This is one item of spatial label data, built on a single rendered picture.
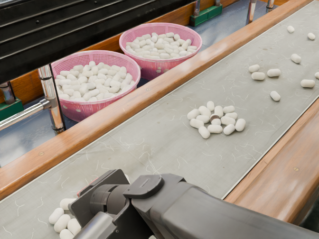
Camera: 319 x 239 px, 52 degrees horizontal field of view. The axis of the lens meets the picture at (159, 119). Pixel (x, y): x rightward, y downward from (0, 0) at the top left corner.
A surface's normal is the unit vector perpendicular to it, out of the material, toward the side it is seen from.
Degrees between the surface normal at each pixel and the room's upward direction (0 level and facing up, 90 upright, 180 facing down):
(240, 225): 38
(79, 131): 0
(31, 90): 90
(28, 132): 0
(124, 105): 0
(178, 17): 90
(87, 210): 51
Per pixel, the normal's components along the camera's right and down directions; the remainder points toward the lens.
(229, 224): -0.49, -0.84
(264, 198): 0.00, -0.77
